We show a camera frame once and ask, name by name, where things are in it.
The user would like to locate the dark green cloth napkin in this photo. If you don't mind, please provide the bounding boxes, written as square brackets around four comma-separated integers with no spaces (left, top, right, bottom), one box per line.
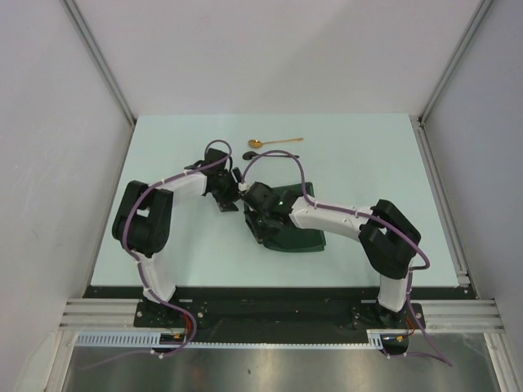
[243,182,326,253]

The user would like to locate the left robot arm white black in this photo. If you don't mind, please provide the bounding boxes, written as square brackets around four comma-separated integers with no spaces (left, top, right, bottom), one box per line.
[112,146,241,327]

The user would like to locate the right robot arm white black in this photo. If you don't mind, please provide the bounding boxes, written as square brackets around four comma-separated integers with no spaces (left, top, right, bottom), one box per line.
[239,182,421,328]

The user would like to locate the black spoon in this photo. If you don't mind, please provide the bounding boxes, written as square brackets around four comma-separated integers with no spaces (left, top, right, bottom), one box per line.
[242,151,300,161]

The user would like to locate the gold spoon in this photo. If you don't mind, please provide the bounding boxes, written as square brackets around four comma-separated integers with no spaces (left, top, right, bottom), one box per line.
[248,138,304,149]

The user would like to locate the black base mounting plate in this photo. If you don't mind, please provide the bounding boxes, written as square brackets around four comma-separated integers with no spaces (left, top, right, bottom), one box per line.
[83,287,476,345]

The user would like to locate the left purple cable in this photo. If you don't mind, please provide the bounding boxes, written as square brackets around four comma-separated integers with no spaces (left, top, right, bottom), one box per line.
[81,139,235,371]

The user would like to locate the purple cable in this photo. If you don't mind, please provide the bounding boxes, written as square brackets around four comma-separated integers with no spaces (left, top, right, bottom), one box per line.
[81,139,235,371]
[240,150,453,367]

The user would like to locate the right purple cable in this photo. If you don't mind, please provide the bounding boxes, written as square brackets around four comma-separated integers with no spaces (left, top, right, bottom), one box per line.
[240,150,453,367]

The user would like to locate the right white cable duct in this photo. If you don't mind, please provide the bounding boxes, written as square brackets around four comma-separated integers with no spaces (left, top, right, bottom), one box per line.
[367,329,410,351]

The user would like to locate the white cable duct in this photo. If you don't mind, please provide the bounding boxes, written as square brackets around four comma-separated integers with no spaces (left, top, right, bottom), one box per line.
[75,332,186,349]
[367,329,410,351]

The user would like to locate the left white cable duct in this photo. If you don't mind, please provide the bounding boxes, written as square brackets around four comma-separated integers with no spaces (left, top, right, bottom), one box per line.
[75,332,186,349]

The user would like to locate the right aluminium rail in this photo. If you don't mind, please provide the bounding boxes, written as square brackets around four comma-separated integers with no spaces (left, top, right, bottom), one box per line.
[410,116,502,332]

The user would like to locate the left aluminium frame post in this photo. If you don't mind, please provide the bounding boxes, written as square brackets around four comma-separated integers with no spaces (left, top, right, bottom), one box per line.
[60,0,137,126]

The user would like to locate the aluminium frame post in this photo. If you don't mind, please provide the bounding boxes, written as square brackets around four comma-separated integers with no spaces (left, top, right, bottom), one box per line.
[418,0,496,127]
[60,0,137,126]

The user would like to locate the right aluminium frame post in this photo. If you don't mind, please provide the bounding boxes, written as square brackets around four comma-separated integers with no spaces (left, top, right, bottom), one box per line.
[418,0,496,127]

